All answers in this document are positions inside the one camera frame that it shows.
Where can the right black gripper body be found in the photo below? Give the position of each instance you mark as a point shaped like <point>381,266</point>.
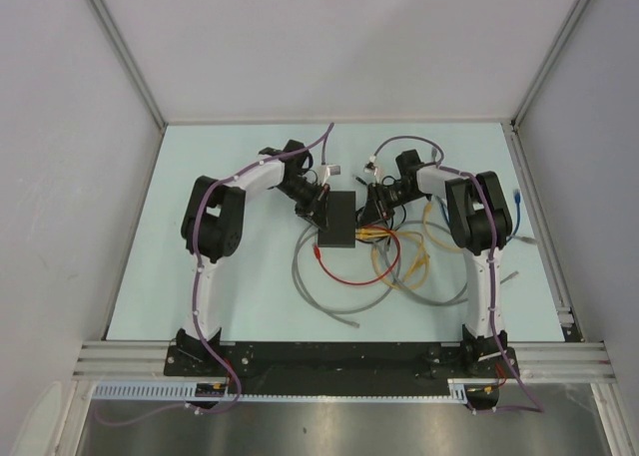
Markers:
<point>387,199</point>

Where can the black network switch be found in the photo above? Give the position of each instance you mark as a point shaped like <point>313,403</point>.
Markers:
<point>340,231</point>

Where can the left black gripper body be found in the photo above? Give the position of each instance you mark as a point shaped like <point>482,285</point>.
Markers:
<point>309,198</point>

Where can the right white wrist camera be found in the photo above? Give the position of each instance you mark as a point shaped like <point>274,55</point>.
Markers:
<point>372,168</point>

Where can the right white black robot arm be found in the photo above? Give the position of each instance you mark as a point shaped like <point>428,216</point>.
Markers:
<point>479,223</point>

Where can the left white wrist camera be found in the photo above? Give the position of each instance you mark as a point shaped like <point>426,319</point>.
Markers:
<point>326,171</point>

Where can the grey slotted cable duct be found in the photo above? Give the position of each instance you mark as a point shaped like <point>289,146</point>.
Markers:
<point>174,391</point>

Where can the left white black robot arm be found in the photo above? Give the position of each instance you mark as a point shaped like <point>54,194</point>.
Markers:
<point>213,226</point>

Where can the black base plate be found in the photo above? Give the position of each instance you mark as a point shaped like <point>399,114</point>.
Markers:
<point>341,369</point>

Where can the aluminium frame rail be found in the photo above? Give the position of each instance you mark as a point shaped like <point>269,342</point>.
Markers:
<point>539,362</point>

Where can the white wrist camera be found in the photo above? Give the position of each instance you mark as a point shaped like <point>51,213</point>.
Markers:
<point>372,168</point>
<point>326,171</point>

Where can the right grey cable duct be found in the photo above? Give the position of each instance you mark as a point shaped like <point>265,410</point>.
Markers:
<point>477,388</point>

